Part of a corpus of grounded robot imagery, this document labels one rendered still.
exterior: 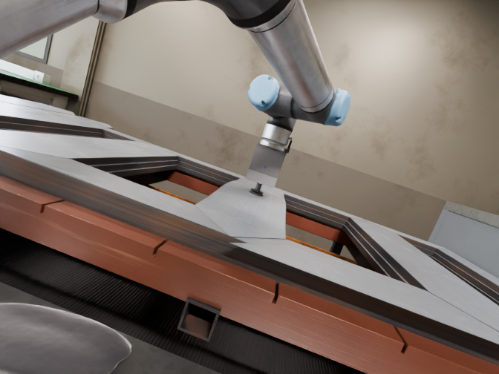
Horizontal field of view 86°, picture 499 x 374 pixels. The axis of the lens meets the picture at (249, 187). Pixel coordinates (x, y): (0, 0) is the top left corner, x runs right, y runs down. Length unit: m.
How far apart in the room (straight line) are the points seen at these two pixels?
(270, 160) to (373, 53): 2.70
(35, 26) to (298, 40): 0.28
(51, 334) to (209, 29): 3.28
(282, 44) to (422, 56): 3.10
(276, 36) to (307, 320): 0.37
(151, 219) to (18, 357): 0.21
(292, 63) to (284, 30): 0.06
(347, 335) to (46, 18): 0.48
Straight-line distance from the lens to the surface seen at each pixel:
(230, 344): 0.73
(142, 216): 0.46
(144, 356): 0.47
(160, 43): 3.63
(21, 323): 0.47
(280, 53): 0.41
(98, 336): 0.45
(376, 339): 0.45
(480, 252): 1.28
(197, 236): 0.43
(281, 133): 0.73
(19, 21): 0.32
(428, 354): 0.48
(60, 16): 0.34
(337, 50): 3.28
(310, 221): 1.08
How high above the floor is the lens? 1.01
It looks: 9 degrees down
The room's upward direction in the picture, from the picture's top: 19 degrees clockwise
